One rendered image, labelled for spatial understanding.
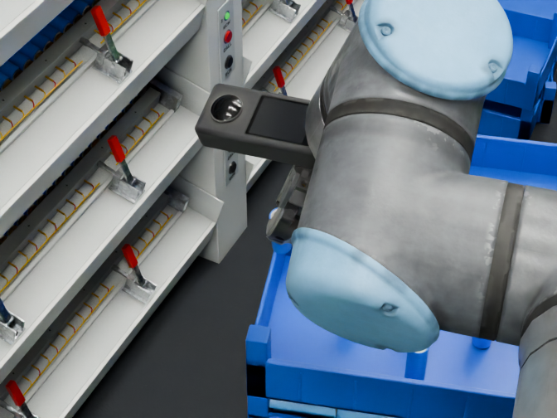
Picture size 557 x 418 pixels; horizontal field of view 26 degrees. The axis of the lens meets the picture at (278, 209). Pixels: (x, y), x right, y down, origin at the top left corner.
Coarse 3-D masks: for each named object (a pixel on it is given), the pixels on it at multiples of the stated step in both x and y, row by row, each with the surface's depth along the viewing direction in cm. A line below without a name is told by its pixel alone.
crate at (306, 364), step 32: (288, 256) 124; (256, 320) 111; (288, 320) 118; (256, 352) 107; (288, 352) 115; (320, 352) 115; (352, 352) 115; (384, 352) 115; (448, 352) 115; (480, 352) 115; (512, 352) 115; (256, 384) 110; (288, 384) 110; (320, 384) 109; (352, 384) 108; (384, 384) 107; (416, 384) 106; (448, 384) 106; (480, 384) 112; (512, 384) 112; (416, 416) 109; (448, 416) 108; (480, 416) 108
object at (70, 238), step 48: (144, 96) 166; (192, 96) 168; (96, 144) 159; (144, 144) 163; (192, 144) 166; (48, 192) 153; (96, 192) 156; (144, 192) 159; (0, 240) 147; (48, 240) 149; (96, 240) 152; (0, 288) 145; (48, 288) 146; (0, 336) 140
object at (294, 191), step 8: (296, 168) 90; (304, 168) 89; (296, 176) 90; (304, 176) 89; (288, 184) 92; (296, 184) 90; (304, 184) 90; (288, 192) 90; (296, 192) 90; (304, 192) 90; (280, 200) 94; (296, 200) 90; (304, 200) 90
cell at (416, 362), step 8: (408, 352) 108; (416, 352) 107; (424, 352) 107; (408, 360) 108; (416, 360) 108; (424, 360) 108; (408, 368) 109; (416, 368) 108; (424, 368) 109; (408, 376) 110; (416, 376) 109; (424, 376) 110
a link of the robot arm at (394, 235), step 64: (384, 128) 68; (448, 128) 69; (320, 192) 68; (384, 192) 66; (448, 192) 66; (320, 256) 65; (384, 256) 65; (448, 256) 64; (320, 320) 69; (384, 320) 66; (448, 320) 66
